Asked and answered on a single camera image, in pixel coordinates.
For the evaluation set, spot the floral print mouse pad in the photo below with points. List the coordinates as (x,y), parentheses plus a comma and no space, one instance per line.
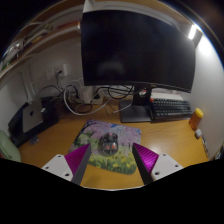
(126,136)

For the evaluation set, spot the black keyboard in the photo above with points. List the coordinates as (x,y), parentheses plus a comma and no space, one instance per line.
(171,108)

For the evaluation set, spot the green watering can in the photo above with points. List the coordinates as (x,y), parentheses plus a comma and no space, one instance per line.
(8,148)

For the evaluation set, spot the white power strip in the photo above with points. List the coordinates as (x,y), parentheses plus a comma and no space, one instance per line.
(91,96)

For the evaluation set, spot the orange bottle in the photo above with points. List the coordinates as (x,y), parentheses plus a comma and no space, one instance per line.
(196,119)

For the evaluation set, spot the small dark card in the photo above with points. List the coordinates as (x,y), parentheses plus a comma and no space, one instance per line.
(33,140)

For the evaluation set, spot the small white object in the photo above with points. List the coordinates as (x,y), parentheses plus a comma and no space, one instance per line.
(198,133)

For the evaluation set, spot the bright lamp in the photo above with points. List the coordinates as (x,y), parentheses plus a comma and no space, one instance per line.
(192,32)

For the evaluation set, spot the wooden wall shelf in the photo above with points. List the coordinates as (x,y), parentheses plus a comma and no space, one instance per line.
(40,36)

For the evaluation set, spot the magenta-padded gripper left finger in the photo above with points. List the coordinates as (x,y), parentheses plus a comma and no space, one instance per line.
(60,165)

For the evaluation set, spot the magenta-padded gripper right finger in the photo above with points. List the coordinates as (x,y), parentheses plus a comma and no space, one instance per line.
(163,165)

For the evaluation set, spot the black computer monitor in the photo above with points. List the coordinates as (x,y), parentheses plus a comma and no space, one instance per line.
(133,46)

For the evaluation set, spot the white wall socket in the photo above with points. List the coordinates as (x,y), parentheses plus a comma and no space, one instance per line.
(57,71)

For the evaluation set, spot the black case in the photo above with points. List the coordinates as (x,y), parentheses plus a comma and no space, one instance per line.
(16,131)

